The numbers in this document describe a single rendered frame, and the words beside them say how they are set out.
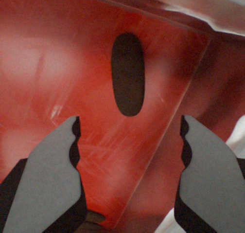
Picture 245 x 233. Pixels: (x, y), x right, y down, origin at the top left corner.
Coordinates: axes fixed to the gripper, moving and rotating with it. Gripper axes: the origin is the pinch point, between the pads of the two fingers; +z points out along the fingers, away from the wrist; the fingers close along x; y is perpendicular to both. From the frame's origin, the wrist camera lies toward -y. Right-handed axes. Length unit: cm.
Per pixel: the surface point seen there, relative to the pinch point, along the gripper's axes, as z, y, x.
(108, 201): 8.4, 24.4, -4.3
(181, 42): 8.5, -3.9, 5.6
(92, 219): 7.5, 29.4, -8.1
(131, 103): 7.6, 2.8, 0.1
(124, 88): 7.5, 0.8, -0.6
